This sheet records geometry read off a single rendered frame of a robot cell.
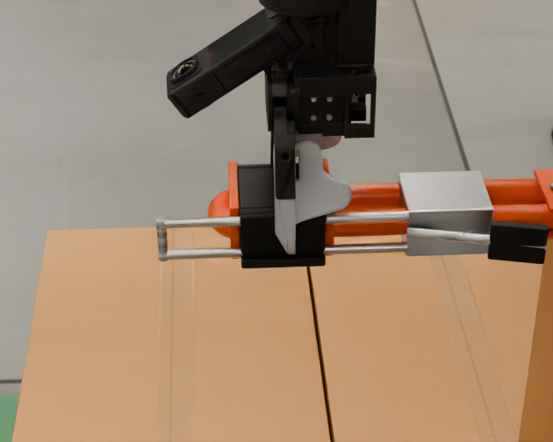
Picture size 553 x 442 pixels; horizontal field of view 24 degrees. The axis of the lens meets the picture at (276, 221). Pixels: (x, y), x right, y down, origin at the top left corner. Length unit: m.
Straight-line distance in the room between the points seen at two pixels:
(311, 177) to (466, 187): 0.15
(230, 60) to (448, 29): 3.04
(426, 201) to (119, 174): 2.21
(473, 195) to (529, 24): 3.02
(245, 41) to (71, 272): 1.00
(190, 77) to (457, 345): 0.89
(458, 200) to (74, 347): 0.84
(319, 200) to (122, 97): 2.60
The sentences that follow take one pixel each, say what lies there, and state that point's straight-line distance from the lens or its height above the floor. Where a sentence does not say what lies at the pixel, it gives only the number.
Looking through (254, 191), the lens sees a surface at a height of 1.10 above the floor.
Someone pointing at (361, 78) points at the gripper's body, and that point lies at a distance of 0.95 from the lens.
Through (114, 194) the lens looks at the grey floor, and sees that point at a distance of 3.13.
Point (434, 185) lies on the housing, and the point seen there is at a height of 1.09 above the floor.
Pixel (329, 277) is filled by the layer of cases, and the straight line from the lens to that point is 1.88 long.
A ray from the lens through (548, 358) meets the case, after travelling 1.36.
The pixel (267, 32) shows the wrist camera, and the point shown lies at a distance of 0.95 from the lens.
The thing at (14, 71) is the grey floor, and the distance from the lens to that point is 3.76.
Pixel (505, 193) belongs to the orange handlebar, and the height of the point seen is 1.08.
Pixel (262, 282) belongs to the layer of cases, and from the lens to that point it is 1.87.
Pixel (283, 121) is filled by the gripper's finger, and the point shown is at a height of 1.18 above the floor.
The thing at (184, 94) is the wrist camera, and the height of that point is 1.19.
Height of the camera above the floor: 1.64
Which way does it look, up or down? 33 degrees down
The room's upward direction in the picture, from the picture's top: straight up
